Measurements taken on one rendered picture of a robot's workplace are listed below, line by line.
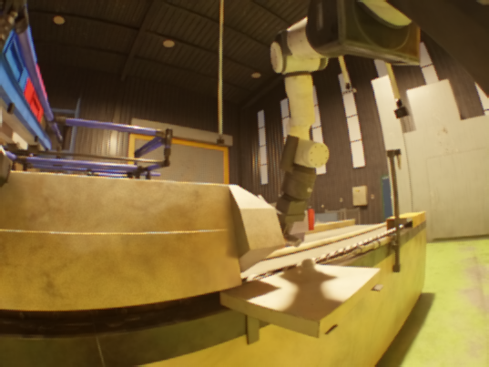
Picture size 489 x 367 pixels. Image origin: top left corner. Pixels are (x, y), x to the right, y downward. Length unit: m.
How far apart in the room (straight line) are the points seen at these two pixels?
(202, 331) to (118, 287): 0.17
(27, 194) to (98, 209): 0.12
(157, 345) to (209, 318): 0.11
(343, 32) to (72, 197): 0.41
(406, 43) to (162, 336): 0.55
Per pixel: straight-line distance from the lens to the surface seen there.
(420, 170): 5.91
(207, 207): 0.43
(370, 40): 0.30
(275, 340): 0.58
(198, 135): 12.22
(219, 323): 0.45
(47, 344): 0.41
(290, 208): 0.64
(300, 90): 0.61
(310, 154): 0.60
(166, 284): 0.38
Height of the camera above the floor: 0.95
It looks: 7 degrees up
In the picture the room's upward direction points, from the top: 2 degrees counter-clockwise
